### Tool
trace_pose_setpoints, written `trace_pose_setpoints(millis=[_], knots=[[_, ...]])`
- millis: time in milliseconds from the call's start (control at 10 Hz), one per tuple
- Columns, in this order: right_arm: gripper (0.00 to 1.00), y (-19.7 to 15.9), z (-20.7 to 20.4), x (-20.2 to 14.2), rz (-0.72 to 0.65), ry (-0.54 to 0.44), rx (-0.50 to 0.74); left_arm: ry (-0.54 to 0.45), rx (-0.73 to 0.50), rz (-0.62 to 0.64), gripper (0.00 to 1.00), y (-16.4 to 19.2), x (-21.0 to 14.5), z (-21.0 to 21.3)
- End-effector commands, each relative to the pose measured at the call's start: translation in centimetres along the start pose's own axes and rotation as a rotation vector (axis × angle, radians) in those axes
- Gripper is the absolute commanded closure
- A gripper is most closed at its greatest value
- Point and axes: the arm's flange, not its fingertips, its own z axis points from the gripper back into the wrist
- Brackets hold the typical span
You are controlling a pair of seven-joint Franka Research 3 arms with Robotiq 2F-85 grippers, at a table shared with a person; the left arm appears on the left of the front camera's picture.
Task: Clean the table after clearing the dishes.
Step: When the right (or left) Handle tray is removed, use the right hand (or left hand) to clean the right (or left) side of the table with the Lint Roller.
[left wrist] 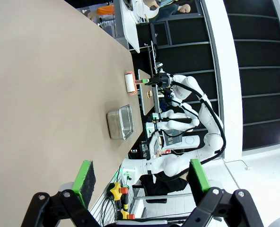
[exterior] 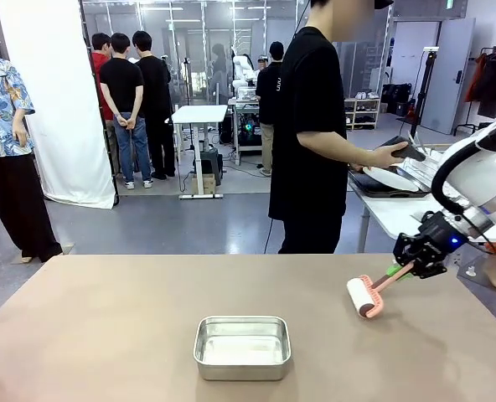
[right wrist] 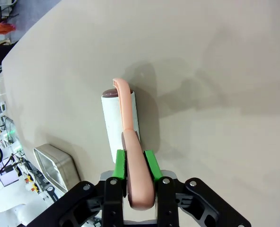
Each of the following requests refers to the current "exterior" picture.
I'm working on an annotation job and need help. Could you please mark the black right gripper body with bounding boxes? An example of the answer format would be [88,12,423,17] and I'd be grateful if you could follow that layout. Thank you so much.
[415,210,470,260]

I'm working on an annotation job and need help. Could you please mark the dark serving tray with handles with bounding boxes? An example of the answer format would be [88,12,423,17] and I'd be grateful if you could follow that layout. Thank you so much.
[348,166,432,198]

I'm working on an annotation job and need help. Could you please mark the pink lint roller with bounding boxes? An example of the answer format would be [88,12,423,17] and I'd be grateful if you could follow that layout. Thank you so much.
[346,267,412,321]

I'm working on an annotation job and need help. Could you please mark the white dinner plate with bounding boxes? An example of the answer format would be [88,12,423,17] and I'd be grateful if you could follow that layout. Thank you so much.
[361,165,421,193]

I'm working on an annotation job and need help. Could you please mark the dark grey cloth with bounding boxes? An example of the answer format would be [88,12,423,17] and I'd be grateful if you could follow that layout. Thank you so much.
[375,134,427,162]

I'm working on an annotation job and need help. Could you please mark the person's right forearm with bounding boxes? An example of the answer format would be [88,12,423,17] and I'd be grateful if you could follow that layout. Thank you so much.
[296,129,379,168]

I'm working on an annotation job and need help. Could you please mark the person's right hand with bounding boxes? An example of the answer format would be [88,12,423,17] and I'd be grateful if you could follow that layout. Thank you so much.
[371,141,409,169]

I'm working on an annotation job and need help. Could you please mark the white side table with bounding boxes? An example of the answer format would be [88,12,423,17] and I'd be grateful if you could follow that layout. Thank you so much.
[347,144,496,252]

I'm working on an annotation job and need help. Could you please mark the black clothes rack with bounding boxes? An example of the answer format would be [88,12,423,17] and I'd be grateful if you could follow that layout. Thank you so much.
[452,45,496,137]

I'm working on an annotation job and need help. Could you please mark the wooden shoe rack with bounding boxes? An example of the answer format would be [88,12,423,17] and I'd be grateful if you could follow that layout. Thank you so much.
[344,96,381,130]

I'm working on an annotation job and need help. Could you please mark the black bags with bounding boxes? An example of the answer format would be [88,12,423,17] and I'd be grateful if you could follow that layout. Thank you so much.
[380,82,413,117]

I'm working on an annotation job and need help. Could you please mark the black stand with white top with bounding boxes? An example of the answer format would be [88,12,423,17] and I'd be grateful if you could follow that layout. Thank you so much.
[406,46,440,139]

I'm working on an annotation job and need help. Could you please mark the person in black t-shirt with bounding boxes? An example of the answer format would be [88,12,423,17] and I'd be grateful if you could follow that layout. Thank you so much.
[267,0,395,255]

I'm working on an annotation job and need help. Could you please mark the orange hanging garment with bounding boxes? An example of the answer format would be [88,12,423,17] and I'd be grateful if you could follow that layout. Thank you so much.
[463,52,490,104]

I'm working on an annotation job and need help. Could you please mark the grey door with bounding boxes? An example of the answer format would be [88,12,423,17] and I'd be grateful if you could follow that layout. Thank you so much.
[420,17,476,136]

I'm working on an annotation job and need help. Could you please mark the rectangular metal tray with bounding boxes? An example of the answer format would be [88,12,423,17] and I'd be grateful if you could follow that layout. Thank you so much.
[192,316,293,382]

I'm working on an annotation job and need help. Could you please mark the equipment cart with lit computer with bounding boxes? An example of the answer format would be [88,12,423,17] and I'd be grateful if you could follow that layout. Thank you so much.
[229,95,261,164]

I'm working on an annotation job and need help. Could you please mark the person in black khaki trousers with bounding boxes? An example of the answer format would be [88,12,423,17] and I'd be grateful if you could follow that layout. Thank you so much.
[254,40,286,178]

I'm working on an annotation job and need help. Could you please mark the small cardboard box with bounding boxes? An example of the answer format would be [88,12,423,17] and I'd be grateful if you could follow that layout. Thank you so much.
[191,173,217,197]

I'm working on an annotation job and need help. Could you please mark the dark grey stool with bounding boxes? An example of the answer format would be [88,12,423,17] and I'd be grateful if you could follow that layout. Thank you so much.
[198,147,225,186]

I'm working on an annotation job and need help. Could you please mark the white standing desk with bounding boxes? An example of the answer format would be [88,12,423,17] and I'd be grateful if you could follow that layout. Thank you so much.
[171,104,229,200]

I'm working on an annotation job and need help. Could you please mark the person behind glass partition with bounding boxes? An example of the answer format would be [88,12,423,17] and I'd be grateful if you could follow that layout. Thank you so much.
[209,43,230,104]

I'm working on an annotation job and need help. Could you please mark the person in all black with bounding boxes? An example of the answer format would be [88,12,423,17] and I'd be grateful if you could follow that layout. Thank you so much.
[131,29,178,181]

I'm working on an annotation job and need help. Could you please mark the person in black shirt jeans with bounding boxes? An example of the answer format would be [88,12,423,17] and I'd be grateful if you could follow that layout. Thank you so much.
[99,32,155,190]

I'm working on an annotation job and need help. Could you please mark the person in red hoodie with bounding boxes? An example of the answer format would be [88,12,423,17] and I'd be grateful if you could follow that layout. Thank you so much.
[89,32,111,126]

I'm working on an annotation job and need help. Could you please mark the white backdrop sheet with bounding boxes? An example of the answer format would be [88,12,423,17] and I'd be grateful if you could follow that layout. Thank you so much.
[0,0,117,210]

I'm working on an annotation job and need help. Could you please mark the figure in floral shirt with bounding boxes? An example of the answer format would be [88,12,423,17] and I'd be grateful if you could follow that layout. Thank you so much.
[0,16,65,264]

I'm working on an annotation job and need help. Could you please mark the thick black arm hose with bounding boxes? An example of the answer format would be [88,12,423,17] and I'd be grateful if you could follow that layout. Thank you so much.
[431,119,496,214]

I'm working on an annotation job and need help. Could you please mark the white wire dish rack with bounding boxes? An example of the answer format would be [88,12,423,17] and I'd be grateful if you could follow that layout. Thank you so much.
[400,142,448,179]

